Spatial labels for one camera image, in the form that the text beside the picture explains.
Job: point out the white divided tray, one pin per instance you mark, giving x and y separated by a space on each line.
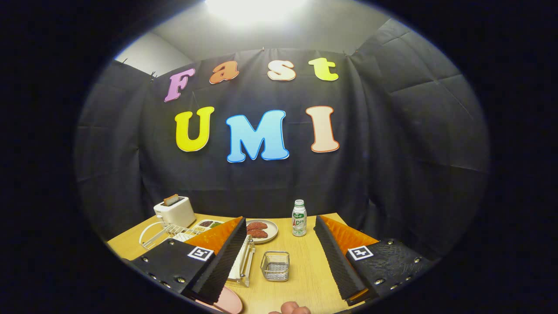
197 227

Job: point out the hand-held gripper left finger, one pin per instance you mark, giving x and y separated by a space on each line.
224 261

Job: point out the white toaster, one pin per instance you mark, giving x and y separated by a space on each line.
174 213

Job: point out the white round plate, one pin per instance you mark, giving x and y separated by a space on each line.
272 231

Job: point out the white drink bottle green label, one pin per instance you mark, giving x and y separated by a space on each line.
299 220

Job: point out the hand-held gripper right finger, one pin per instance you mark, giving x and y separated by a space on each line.
338 261

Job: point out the brown toast slice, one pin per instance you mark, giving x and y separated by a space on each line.
171 199

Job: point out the pile of dark beans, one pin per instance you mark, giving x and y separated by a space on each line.
205 223

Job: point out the bright ceiling light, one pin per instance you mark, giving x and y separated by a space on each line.
255 8

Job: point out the black backdrop cloth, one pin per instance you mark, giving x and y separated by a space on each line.
414 174

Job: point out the brown steak piece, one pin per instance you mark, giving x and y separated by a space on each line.
257 226
258 233

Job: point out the pink plate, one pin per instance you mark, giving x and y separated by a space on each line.
229 301

